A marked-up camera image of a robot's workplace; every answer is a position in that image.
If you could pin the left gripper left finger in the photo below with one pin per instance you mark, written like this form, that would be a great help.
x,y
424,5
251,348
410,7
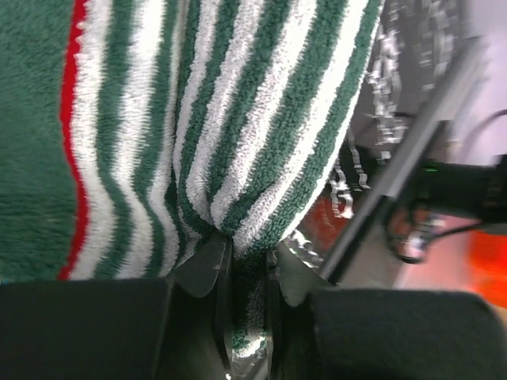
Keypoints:
x,y
175,327

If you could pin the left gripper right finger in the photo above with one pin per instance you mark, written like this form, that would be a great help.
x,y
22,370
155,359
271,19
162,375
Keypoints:
x,y
317,331

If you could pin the striped green white towel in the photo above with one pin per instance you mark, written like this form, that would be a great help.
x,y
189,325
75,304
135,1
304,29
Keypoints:
x,y
132,131

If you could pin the orange object in background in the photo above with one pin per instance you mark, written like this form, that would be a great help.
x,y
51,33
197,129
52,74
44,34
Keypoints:
x,y
487,264

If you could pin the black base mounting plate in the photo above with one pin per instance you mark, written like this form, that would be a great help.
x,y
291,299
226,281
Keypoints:
x,y
448,102

